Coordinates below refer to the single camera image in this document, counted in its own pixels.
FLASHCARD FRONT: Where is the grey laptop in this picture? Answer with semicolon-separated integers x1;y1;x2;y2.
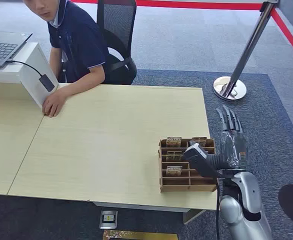
0;30;33;69

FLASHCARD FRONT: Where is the chrome stanchion post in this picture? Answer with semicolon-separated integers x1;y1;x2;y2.
213;0;279;102

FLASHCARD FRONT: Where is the black power adapter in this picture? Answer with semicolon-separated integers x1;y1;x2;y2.
38;73;55;93

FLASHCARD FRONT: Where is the yellow floor marker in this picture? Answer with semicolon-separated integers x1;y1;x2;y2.
102;230;179;240

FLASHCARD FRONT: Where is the brown patterned card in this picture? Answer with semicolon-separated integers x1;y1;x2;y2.
165;150;183;163
166;137;182;149
191;136;208;148
165;165;183;177

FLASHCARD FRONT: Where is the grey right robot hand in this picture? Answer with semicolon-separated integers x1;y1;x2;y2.
215;104;248;171

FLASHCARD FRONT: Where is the person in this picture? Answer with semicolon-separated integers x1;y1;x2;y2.
23;0;109;118

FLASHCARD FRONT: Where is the red barrier belt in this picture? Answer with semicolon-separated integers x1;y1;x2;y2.
72;0;263;11
270;7;293;66

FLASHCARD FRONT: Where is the black mesh office chair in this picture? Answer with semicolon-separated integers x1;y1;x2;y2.
97;0;137;86

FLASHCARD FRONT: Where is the white laptop riser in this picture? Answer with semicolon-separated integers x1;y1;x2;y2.
0;42;60;110

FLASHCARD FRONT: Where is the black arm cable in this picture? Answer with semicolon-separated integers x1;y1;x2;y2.
215;178;220;240

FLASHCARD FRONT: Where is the silver floor socket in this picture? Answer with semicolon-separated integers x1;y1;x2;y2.
99;209;119;230

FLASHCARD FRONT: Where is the black laptop cable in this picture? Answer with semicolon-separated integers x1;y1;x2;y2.
5;59;43;78

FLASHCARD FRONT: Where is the person's left hand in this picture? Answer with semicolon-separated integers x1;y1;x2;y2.
41;88;68;118

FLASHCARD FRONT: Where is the wooden card organizer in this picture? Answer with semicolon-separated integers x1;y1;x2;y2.
158;137;218;193

